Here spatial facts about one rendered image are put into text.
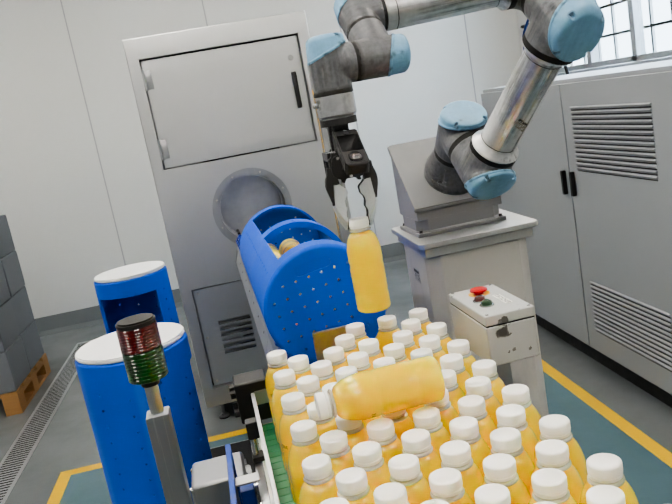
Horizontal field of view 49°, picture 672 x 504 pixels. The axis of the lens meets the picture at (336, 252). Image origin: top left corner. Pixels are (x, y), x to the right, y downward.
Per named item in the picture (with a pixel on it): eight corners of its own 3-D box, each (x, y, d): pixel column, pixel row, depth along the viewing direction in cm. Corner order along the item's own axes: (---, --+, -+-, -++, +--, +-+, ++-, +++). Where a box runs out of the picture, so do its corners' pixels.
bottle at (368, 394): (428, 366, 112) (322, 392, 109) (433, 346, 106) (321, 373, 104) (443, 406, 108) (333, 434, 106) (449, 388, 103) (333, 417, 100)
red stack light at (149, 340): (162, 337, 120) (157, 315, 119) (161, 349, 114) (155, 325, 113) (123, 346, 119) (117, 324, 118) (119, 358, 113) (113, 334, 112)
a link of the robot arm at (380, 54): (394, 12, 141) (340, 21, 139) (416, 48, 135) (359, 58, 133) (390, 46, 148) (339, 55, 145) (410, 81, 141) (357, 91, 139)
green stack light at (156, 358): (169, 366, 121) (162, 338, 120) (168, 379, 115) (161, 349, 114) (130, 375, 120) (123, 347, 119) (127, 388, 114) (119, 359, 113)
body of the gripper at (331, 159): (362, 174, 147) (351, 114, 144) (372, 177, 138) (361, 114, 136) (325, 182, 146) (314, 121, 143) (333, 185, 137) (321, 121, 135)
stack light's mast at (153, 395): (177, 400, 122) (155, 309, 119) (176, 414, 116) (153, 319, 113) (139, 409, 121) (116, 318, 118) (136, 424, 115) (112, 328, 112)
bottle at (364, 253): (392, 310, 141) (377, 226, 137) (357, 316, 141) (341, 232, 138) (390, 301, 147) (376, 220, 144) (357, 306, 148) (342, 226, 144)
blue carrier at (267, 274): (333, 269, 255) (306, 192, 249) (403, 339, 170) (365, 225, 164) (256, 298, 251) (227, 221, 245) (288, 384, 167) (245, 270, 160)
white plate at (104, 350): (148, 357, 171) (149, 361, 171) (202, 318, 196) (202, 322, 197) (51, 364, 179) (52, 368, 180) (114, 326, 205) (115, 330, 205)
